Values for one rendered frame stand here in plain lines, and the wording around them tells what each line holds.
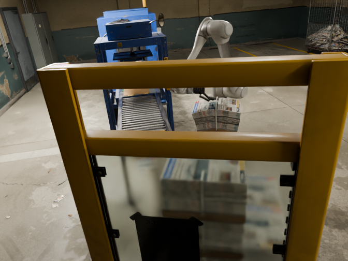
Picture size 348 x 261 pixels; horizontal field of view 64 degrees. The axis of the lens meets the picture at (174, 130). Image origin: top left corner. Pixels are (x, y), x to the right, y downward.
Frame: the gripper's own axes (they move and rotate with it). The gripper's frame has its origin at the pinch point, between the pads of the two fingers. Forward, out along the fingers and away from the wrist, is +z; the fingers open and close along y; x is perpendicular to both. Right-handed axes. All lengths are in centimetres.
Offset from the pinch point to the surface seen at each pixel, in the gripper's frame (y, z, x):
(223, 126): 25.8, 7.9, 14.4
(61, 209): 139, -159, 26
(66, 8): -15, -576, -755
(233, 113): 13.4, 14.8, 15.3
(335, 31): 36, 312, -708
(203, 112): 14.2, -9.7, 14.9
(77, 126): -44, -33, 166
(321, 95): -57, 27, 166
